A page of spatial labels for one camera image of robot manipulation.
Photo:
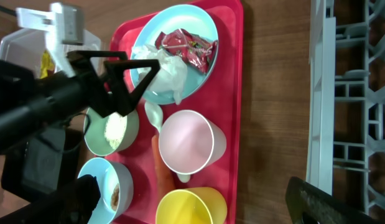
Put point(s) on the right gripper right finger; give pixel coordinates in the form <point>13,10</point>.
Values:
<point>308,204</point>

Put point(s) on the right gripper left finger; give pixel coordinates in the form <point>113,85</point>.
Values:
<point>72,204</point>

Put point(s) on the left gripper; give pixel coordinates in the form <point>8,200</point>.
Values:
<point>57,98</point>

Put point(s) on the brown food lump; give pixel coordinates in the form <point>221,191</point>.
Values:
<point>115,198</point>

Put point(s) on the mint green bowl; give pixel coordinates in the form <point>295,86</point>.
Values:
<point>94,127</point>

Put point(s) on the light blue bowl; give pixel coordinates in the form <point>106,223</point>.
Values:
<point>108,174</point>

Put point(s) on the pile of white rice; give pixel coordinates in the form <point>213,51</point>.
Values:
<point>114,129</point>

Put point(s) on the yellow silver foil wrapper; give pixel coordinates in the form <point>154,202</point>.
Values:
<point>47,66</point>

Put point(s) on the white napkin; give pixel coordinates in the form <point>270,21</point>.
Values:
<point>172,75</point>

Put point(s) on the orange carrot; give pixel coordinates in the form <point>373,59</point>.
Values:
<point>165,181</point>

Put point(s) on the red snack wrapper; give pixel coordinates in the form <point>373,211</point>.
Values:
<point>193,49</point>

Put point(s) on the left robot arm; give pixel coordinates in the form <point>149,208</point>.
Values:
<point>16,102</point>

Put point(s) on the black food waste tray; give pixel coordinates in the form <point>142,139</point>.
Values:
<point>34,170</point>

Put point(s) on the grey dishwasher rack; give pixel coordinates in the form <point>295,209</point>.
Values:
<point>346,140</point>

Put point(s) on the clear plastic waste bin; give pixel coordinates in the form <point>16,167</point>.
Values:
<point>26,47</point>

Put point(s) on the white plastic spoon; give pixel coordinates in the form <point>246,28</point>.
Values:
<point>155,115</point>

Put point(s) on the yellow plastic cup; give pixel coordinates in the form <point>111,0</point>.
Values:
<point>199,205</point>

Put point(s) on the light blue plate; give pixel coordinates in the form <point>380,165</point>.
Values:
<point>194,20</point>

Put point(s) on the pink plastic cup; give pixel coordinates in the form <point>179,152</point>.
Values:
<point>208,144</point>

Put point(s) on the red serving tray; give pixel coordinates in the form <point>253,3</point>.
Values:
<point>219,100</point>

